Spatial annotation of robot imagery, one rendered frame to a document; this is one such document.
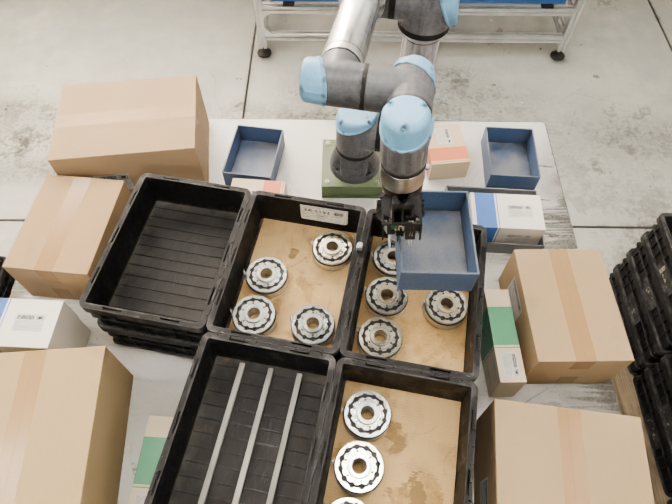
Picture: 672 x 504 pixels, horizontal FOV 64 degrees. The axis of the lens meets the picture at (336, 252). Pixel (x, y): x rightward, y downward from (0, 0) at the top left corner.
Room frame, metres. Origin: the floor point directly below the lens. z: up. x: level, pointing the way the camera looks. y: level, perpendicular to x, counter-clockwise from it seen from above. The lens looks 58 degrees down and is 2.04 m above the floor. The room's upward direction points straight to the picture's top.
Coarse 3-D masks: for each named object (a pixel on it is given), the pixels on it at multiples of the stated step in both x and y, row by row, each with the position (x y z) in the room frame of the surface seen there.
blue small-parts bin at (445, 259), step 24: (432, 192) 0.70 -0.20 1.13; (456, 192) 0.70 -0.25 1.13; (432, 216) 0.69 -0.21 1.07; (456, 216) 0.69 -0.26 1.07; (432, 240) 0.62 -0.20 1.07; (456, 240) 0.62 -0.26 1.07; (408, 264) 0.56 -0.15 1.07; (432, 264) 0.57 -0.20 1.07; (456, 264) 0.57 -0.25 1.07; (408, 288) 0.51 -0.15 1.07; (432, 288) 0.51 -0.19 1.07; (456, 288) 0.51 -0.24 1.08
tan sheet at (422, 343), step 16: (384, 240) 0.78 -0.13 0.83; (368, 272) 0.68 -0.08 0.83; (416, 304) 0.59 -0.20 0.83; (400, 320) 0.55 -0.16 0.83; (416, 320) 0.55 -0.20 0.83; (464, 320) 0.55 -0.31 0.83; (416, 336) 0.51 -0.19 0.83; (432, 336) 0.51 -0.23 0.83; (448, 336) 0.51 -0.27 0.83; (464, 336) 0.51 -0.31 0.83; (400, 352) 0.47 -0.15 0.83; (416, 352) 0.47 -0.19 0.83; (432, 352) 0.47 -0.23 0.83; (448, 352) 0.47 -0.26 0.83; (464, 352) 0.47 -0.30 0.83; (448, 368) 0.43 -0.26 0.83
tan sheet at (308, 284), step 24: (264, 240) 0.78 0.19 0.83; (288, 240) 0.78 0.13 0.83; (312, 240) 0.78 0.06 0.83; (288, 264) 0.70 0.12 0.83; (312, 264) 0.70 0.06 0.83; (288, 288) 0.63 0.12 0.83; (312, 288) 0.63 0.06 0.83; (336, 288) 0.63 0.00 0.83; (288, 312) 0.57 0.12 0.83; (336, 312) 0.57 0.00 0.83; (288, 336) 0.50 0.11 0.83
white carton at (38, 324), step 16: (0, 304) 0.56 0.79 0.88; (16, 304) 0.56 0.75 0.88; (32, 304) 0.56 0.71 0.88; (48, 304) 0.56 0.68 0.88; (64, 304) 0.57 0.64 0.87; (0, 320) 0.52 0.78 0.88; (16, 320) 0.52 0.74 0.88; (32, 320) 0.52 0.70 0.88; (48, 320) 0.52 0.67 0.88; (64, 320) 0.53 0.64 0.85; (0, 336) 0.48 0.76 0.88; (16, 336) 0.48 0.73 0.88; (32, 336) 0.48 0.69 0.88; (48, 336) 0.48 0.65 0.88; (64, 336) 0.50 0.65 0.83; (0, 352) 0.46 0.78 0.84
